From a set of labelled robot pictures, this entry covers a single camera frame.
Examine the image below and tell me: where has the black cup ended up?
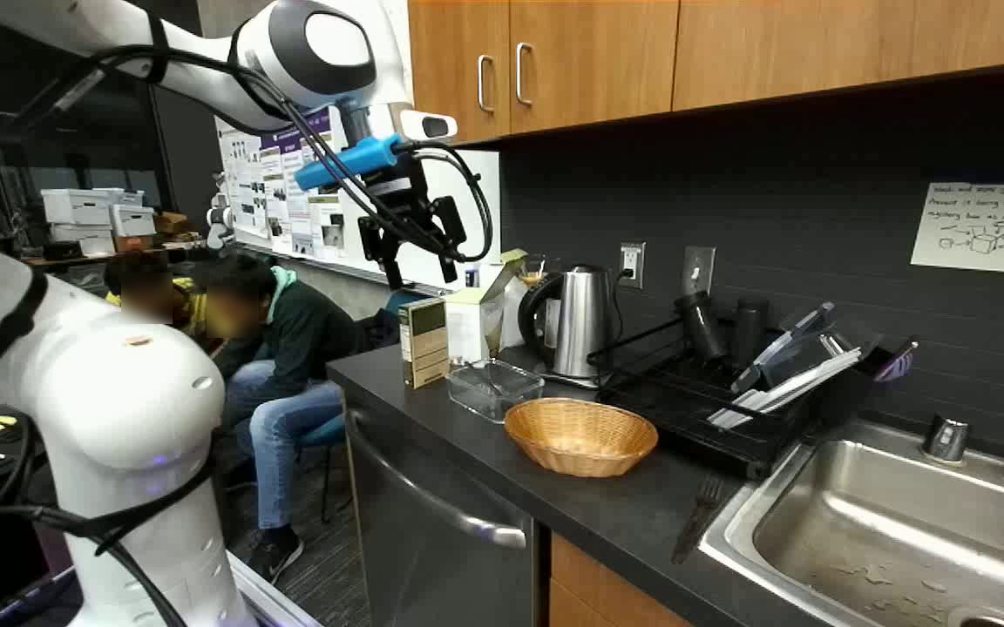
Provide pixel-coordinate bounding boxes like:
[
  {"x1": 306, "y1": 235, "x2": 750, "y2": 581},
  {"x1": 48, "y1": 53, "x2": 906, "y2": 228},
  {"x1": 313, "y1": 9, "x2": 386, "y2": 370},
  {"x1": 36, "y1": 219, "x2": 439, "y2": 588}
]
[{"x1": 674, "y1": 290, "x2": 727, "y2": 365}]

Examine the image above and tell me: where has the small brown tea box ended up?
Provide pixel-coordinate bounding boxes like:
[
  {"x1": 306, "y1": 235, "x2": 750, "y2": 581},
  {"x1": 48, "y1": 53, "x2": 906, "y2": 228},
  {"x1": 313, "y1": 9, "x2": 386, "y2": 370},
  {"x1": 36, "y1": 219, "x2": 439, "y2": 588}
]
[{"x1": 399, "y1": 292, "x2": 452, "y2": 394}]

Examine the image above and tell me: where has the person in dark hoodie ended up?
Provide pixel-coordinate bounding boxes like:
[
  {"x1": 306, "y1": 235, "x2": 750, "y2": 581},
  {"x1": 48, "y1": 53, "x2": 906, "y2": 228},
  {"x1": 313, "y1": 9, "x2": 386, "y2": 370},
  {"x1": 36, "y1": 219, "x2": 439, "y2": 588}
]
[{"x1": 192, "y1": 254, "x2": 364, "y2": 581}]

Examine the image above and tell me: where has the woven wicker basket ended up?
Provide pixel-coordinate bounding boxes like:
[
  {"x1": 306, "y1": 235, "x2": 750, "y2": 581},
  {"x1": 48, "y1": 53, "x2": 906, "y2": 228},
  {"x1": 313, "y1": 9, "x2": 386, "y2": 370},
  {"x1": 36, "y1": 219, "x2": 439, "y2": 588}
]
[{"x1": 502, "y1": 394, "x2": 661, "y2": 481}]

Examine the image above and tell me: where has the silver dishwasher handle bar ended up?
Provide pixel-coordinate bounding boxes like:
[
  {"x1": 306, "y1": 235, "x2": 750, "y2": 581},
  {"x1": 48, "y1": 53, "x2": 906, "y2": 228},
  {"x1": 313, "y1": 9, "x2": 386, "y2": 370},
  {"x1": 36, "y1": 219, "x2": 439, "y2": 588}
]
[{"x1": 348, "y1": 430, "x2": 535, "y2": 556}]

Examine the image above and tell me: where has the purple rimmed lid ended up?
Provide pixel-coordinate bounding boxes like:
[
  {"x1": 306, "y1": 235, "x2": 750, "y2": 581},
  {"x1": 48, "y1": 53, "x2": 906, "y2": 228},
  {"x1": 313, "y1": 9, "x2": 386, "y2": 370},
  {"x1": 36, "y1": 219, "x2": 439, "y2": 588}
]
[{"x1": 873, "y1": 335, "x2": 923, "y2": 386}]

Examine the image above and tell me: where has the small chrome sink fitting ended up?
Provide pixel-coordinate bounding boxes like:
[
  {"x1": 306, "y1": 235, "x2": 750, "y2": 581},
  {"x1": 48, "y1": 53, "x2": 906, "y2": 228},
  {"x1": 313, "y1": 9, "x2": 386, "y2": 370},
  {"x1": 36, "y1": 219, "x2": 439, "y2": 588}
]
[{"x1": 923, "y1": 413, "x2": 976, "y2": 463}]

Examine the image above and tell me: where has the white wall outlet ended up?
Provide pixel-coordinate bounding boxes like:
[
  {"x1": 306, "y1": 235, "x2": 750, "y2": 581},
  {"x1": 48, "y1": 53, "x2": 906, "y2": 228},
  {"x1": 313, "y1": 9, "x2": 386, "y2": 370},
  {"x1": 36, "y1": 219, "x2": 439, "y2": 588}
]
[{"x1": 616, "y1": 241, "x2": 651, "y2": 292}]

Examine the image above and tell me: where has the wooden lower cabinet door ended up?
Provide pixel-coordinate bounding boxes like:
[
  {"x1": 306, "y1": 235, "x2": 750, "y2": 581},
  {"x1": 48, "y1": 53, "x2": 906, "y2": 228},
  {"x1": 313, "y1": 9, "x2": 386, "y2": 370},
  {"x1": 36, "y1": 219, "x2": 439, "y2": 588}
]
[{"x1": 549, "y1": 529, "x2": 693, "y2": 627}]

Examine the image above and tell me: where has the handwritten white paper note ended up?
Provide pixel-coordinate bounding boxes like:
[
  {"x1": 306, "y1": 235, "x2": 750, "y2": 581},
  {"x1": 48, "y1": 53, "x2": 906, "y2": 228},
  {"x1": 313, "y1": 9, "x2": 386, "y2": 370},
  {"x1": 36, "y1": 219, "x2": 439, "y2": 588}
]
[{"x1": 906, "y1": 177, "x2": 1004, "y2": 279}]

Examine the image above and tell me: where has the stainless steel dishwasher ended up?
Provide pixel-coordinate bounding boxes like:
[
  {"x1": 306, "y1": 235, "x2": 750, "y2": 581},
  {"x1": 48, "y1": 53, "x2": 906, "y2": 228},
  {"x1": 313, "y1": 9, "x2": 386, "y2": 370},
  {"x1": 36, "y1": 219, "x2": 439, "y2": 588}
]
[{"x1": 341, "y1": 397, "x2": 549, "y2": 627}]

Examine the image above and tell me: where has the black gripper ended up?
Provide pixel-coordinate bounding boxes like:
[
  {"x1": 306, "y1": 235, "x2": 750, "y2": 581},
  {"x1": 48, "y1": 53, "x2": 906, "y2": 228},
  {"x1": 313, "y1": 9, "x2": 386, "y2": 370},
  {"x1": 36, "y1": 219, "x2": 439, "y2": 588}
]
[{"x1": 356, "y1": 153, "x2": 472, "y2": 292}]

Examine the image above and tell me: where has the blue chair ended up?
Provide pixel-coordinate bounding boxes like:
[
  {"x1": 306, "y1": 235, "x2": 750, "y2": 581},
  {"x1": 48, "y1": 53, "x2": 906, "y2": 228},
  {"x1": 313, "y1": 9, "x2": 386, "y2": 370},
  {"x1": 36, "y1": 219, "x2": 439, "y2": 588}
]
[{"x1": 298, "y1": 407, "x2": 356, "y2": 525}]

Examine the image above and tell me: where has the white cardboard storage box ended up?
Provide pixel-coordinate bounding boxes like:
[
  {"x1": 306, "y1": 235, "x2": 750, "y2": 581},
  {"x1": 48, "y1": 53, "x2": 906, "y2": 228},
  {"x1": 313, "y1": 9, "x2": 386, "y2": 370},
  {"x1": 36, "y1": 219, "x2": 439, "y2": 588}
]
[
  {"x1": 112, "y1": 204, "x2": 160, "y2": 246},
  {"x1": 37, "y1": 186, "x2": 122, "y2": 248}
]

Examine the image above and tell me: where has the rectangular glass container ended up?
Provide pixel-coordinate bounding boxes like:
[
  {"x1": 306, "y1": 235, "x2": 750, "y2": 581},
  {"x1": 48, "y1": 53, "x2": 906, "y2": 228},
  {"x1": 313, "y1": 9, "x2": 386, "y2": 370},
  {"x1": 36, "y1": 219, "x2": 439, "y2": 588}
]
[{"x1": 444, "y1": 357, "x2": 549, "y2": 430}]

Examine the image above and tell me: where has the stainless steel sink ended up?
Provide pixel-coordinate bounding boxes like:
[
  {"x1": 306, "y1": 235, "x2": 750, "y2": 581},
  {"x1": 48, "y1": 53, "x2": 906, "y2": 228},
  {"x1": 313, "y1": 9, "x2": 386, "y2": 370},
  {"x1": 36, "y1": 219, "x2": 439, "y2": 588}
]
[{"x1": 693, "y1": 419, "x2": 1004, "y2": 627}]

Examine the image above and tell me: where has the stainless steel electric kettle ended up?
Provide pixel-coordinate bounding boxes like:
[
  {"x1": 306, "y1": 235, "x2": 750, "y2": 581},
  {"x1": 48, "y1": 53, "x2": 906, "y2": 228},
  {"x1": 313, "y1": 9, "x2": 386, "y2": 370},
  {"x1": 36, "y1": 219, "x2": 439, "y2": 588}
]
[{"x1": 517, "y1": 261, "x2": 622, "y2": 394}]

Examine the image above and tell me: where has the black base cable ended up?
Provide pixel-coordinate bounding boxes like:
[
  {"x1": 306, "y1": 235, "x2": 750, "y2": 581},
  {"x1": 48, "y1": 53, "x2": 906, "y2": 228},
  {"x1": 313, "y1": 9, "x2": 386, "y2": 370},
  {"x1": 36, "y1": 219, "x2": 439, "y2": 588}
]
[{"x1": 0, "y1": 456, "x2": 231, "y2": 627}]

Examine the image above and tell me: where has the wooden cabinet door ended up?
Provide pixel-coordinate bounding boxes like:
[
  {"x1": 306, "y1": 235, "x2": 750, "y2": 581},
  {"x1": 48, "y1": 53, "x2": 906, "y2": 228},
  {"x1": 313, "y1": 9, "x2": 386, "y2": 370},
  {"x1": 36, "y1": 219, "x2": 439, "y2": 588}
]
[
  {"x1": 510, "y1": 0, "x2": 682, "y2": 141},
  {"x1": 549, "y1": 529, "x2": 693, "y2": 627},
  {"x1": 674, "y1": 0, "x2": 1004, "y2": 116},
  {"x1": 407, "y1": 0, "x2": 517, "y2": 152}
]

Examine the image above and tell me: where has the large white whiteboard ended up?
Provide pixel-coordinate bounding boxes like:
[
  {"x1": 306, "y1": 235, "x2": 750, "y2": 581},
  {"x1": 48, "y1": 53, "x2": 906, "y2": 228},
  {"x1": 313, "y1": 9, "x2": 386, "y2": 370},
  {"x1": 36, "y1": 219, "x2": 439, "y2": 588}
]
[{"x1": 205, "y1": 0, "x2": 506, "y2": 297}]

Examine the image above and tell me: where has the grey wall switch plate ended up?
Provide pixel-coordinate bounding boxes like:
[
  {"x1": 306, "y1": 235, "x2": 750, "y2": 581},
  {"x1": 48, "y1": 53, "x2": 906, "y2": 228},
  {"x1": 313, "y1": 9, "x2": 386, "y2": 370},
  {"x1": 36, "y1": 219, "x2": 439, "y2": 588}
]
[{"x1": 680, "y1": 246, "x2": 719, "y2": 299}]

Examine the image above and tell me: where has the wooden upper cabinet door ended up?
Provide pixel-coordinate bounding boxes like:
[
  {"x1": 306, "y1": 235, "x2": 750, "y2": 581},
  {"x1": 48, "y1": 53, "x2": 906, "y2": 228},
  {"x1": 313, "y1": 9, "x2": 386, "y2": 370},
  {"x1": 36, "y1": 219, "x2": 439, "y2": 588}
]
[
  {"x1": 510, "y1": 0, "x2": 682, "y2": 141},
  {"x1": 407, "y1": 0, "x2": 517, "y2": 152},
  {"x1": 674, "y1": 0, "x2": 1004, "y2": 116}
]

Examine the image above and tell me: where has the black dish drying rack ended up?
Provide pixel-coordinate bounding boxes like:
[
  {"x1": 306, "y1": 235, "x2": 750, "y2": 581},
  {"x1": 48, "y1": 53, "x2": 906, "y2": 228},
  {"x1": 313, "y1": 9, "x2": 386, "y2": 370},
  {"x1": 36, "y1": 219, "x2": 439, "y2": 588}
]
[{"x1": 588, "y1": 292, "x2": 926, "y2": 481}]

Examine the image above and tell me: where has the person in yellow shirt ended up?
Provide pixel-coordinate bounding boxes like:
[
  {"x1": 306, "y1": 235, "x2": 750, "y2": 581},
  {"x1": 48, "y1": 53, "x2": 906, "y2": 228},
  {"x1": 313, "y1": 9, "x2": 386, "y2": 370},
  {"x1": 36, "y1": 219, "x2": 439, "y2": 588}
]
[{"x1": 101, "y1": 248, "x2": 238, "y2": 357}]

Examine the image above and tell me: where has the silver cabinet door handle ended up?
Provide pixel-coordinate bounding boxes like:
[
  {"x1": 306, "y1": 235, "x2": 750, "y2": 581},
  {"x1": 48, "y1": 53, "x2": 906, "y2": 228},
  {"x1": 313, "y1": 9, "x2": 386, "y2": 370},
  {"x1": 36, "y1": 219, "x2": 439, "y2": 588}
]
[
  {"x1": 473, "y1": 49, "x2": 502, "y2": 120},
  {"x1": 510, "y1": 39, "x2": 542, "y2": 111}
]

